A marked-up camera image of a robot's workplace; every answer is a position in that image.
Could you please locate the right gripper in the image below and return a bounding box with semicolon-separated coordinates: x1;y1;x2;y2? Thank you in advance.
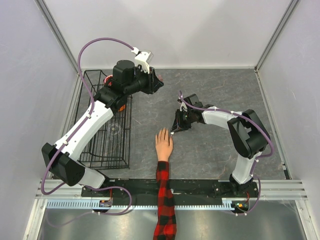
171;108;194;133

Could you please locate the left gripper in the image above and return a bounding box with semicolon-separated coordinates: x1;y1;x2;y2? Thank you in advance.
125;64;164;97

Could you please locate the glitter nail polish bottle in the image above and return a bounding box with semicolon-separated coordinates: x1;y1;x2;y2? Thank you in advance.
157;75;164;83

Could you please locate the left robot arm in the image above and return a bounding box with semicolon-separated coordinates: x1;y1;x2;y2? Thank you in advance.
41;60;164;197

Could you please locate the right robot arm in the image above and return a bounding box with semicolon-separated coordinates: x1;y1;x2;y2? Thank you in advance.
171;92;274;197

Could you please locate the red plaid sleeve forearm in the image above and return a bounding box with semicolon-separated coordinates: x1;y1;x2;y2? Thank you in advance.
153;161;177;240

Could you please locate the mannequin hand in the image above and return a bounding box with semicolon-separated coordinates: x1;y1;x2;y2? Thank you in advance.
155;128;173;162

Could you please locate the orange mug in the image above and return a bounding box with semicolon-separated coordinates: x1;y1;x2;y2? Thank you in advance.
118;104;126;112

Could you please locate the red cup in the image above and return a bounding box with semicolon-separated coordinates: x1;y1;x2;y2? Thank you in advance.
103;75;113;86

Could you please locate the clear glass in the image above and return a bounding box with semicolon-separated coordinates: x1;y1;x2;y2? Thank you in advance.
108;122;123;136

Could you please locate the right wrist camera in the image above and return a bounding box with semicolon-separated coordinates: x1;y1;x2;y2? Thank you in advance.
177;98;188;114

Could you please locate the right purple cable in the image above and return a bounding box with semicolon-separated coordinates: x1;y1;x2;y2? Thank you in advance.
177;90;276;217

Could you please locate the purple cable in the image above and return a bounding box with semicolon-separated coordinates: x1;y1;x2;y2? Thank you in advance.
177;90;276;217
39;37;138;227

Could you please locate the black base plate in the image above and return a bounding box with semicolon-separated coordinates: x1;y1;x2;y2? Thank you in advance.
81;178;259;207

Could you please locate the black wire rack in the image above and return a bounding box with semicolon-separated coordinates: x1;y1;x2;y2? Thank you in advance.
69;69;133;170

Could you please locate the aluminium cable rail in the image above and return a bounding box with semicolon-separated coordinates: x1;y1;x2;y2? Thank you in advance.
47;197;261;211

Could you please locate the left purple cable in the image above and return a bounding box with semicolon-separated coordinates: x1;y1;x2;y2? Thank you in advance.
39;37;138;227

